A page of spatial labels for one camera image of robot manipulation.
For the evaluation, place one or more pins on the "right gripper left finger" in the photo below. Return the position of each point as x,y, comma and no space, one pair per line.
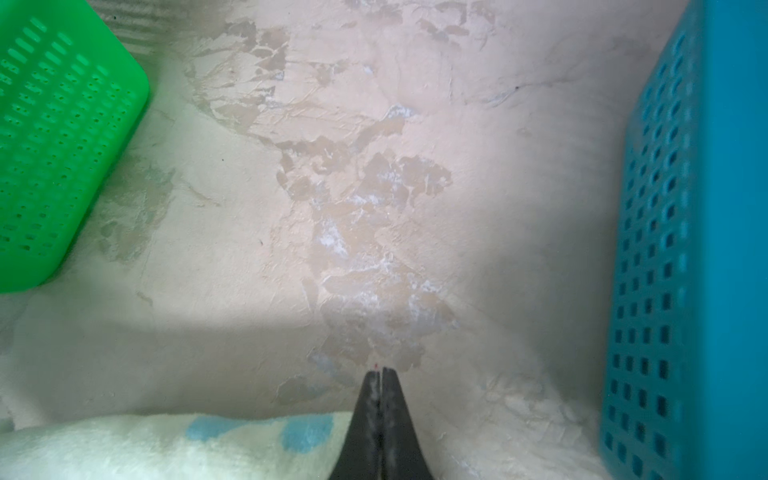
360,456

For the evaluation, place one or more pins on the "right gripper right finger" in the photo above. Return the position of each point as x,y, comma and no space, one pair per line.
402,457

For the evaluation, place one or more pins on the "pale yellow teal towel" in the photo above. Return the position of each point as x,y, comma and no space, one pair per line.
188,446

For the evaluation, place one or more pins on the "teal plastic basket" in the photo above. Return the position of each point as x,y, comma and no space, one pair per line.
685,393

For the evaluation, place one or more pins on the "green plastic basket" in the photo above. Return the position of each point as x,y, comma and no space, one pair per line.
71,98

